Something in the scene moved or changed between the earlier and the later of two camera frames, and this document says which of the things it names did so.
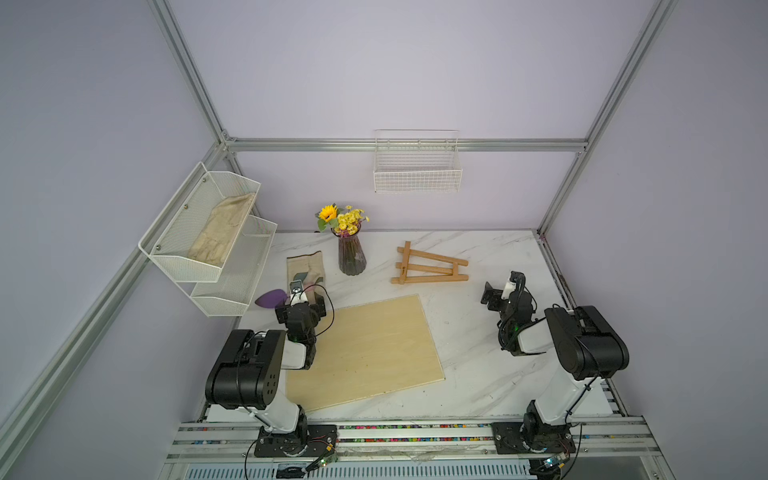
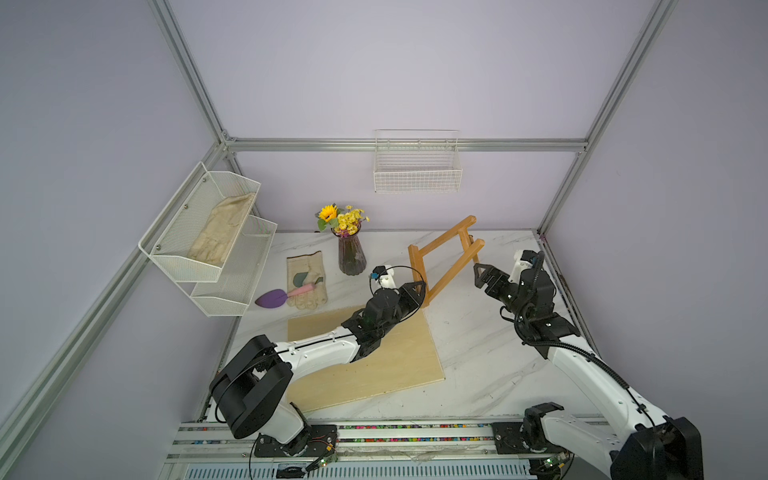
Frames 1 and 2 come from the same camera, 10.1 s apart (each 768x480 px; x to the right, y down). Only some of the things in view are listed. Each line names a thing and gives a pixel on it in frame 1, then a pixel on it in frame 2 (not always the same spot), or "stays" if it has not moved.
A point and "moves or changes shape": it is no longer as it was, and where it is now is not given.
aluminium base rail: [597, 441] stays
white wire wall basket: [412, 161] stays
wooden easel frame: [451, 274] moves or changes shape
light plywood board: [367, 350] stays
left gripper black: [317, 310] -> [413, 300]
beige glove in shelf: [225, 219] stays
